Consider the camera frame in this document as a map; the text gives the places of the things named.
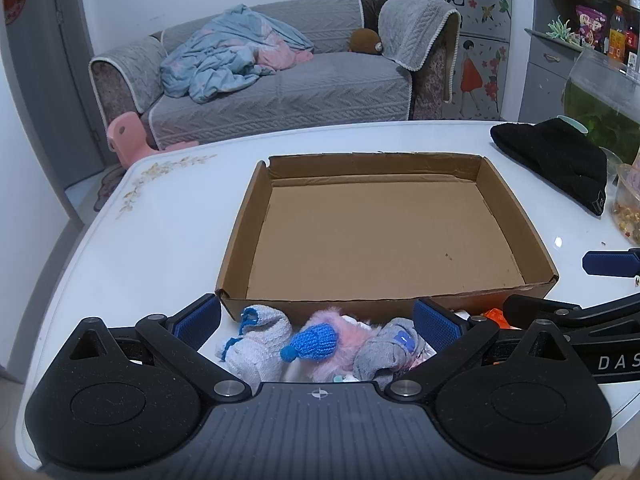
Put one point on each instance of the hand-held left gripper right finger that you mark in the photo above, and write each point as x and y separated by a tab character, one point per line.
435	327

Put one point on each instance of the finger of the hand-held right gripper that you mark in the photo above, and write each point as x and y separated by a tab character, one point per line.
530	307
605	263

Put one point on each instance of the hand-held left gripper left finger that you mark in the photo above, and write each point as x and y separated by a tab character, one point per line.
197	321

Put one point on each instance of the orange foil packet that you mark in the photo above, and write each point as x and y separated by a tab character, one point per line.
495	316

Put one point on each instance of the grey sock roll blue patch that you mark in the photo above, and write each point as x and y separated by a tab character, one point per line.
385	355

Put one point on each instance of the white knitted sock blue trim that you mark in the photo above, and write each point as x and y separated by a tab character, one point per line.
260	345

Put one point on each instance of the pink fluffy sock roll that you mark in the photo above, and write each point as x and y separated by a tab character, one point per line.
345	341

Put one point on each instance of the brown cardboard box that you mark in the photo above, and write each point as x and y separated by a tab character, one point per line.
375	240

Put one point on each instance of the clear snack container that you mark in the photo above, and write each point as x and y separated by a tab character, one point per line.
627	215

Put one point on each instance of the black knit beanie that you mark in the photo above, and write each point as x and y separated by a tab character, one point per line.
550	160

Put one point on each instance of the glass fish tank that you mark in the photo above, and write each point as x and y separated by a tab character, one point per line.
610	110

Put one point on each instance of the patterned floor mat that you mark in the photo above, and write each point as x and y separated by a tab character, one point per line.
107	185

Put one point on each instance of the grey shelf cabinet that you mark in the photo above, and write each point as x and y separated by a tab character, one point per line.
545	65

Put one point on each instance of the orange drink bottle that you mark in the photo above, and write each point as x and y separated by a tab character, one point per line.
616	35

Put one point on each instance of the green plant ornament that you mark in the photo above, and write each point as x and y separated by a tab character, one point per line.
562	30

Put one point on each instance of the fridge with flower stickers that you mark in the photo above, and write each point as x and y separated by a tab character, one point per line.
480	60

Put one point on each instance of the purple snack bag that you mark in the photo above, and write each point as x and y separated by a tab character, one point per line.
590	25

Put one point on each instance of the light blue blanket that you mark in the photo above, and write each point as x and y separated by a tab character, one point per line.
210	60

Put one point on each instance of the grey sofa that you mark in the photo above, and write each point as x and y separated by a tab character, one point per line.
325	90

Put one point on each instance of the pink cloth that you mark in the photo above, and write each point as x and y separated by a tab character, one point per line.
280	57

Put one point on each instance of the grey door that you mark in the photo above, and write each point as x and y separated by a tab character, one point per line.
40	85

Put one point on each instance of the brown plush toy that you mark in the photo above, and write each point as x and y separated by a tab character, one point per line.
365	41

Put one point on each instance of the grey knitted sofa throw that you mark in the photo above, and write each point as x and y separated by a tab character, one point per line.
415	30

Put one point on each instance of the red door decoration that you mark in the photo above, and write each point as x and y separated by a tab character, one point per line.
14	2

